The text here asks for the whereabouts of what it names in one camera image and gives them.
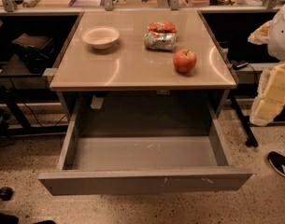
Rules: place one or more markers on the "black chair caster wheel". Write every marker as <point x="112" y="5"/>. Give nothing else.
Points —
<point x="6" y="193"/>

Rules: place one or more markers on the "open grey top drawer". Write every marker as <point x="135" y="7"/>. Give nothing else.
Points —
<point x="130" y="148"/>

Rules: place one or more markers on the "silver crumpled chip bag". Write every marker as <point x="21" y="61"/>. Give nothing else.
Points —
<point x="160" y="41"/>

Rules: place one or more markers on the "grey drawer cabinet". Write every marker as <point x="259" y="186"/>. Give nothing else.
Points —
<point x="130" y="71"/>

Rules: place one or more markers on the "red snack bag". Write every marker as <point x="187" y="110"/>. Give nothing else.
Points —
<point x="162" y="27"/>

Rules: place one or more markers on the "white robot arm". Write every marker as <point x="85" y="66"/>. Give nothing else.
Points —
<point x="276" y="44"/>

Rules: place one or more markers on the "black power adapter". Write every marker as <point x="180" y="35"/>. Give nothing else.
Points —
<point x="239" y="65"/>

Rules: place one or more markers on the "black table leg stand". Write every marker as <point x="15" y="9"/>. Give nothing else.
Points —
<point x="251" y="140"/>

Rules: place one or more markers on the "red apple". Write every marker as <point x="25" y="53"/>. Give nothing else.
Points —
<point x="184" y="61"/>

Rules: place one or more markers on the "white bowl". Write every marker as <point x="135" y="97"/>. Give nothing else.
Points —
<point x="100" y="37"/>

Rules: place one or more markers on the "black and white sneaker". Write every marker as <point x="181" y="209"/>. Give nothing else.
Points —
<point x="277" y="161"/>

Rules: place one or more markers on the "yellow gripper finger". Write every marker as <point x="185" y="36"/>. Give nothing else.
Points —
<point x="260" y="35"/>
<point x="270" y="99"/>

